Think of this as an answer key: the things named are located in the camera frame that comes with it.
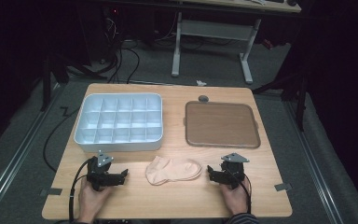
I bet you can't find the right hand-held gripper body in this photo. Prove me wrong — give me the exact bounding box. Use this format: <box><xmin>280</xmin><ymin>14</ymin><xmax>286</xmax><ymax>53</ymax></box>
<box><xmin>218</xmin><ymin>151</ymin><xmax>251</xmax><ymax>190</ymax></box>

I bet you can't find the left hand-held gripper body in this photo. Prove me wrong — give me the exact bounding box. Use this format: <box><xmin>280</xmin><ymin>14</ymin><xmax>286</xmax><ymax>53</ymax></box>
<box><xmin>86</xmin><ymin>149</ymin><xmax>122</xmax><ymax>191</ymax></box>

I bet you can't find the pair of peach socks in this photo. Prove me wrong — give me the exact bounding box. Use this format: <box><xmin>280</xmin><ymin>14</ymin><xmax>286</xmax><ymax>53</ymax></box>
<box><xmin>145</xmin><ymin>155</ymin><xmax>203</xmax><ymax>187</ymax></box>

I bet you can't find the white divided storage box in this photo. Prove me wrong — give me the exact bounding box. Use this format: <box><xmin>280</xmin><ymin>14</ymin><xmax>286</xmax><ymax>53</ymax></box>
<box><xmin>73</xmin><ymin>91</ymin><xmax>164</xmax><ymax>153</ymax></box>

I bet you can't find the person's right hand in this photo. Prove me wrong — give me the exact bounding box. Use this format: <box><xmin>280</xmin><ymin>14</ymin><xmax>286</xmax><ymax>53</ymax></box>
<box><xmin>220</xmin><ymin>177</ymin><xmax>252</xmax><ymax>217</ymax></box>

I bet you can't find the person's left hand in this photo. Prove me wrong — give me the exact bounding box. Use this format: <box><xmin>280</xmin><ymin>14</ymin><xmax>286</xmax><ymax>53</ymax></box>
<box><xmin>77</xmin><ymin>178</ymin><xmax>113</xmax><ymax>223</ymax></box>

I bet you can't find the brown tray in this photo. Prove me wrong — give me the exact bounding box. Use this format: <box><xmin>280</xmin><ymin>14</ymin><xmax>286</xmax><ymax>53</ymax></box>
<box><xmin>183</xmin><ymin>100</ymin><xmax>262</xmax><ymax>149</ymax></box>

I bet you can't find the grey tape piece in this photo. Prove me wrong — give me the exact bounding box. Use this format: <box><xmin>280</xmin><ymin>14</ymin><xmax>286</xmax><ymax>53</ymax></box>
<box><xmin>39</xmin><ymin>187</ymin><xmax>63</xmax><ymax>198</ymax></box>
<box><xmin>273</xmin><ymin>182</ymin><xmax>294</xmax><ymax>192</ymax></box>

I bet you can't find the black metal stand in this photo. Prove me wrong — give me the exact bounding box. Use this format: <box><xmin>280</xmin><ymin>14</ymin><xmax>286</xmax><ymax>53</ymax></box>
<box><xmin>39</xmin><ymin>50</ymin><xmax>108</xmax><ymax>113</ymax></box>
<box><xmin>251</xmin><ymin>69</ymin><xmax>310</xmax><ymax>133</ymax></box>

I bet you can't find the white-legged desk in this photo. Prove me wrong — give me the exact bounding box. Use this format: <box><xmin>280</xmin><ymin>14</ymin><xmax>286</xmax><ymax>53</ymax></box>
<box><xmin>171</xmin><ymin>0</ymin><xmax>302</xmax><ymax>85</ymax></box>

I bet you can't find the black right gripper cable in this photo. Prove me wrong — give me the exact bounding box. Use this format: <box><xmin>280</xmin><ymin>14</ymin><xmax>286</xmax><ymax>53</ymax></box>
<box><xmin>228</xmin><ymin>172</ymin><xmax>253</xmax><ymax>215</ymax></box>

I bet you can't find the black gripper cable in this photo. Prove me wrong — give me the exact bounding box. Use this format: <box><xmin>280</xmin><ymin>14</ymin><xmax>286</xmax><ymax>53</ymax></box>
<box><xmin>228</xmin><ymin>172</ymin><xmax>253</xmax><ymax>215</ymax></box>
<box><xmin>68</xmin><ymin>157</ymin><xmax>95</xmax><ymax>224</ymax></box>

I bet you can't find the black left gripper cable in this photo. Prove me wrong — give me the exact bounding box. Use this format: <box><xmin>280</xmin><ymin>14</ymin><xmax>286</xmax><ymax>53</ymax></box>
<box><xmin>68</xmin><ymin>157</ymin><xmax>95</xmax><ymax>224</ymax></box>

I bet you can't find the black floor cable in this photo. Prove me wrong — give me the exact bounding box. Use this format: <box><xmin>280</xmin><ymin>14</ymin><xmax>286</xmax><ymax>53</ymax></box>
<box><xmin>42</xmin><ymin>105</ymin><xmax>81</xmax><ymax>174</ymax></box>

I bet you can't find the metal floor rail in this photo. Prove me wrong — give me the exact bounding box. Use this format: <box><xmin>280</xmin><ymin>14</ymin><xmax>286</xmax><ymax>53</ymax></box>
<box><xmin>282</xmin><ymin>99</ymin><xmax>345</xmax><ymax>224</ymax></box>
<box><xmin>0</xmin><ymin>83</ymin><xmax>64</xmax><ymax>220</ymax></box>

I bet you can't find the bundle of black cables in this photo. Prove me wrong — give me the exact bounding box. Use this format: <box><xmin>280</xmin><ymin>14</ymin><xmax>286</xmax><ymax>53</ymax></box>
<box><xmin>101</xmin><ymin>7</ymin><xmax>142</xmax><ymax>85</ymax></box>

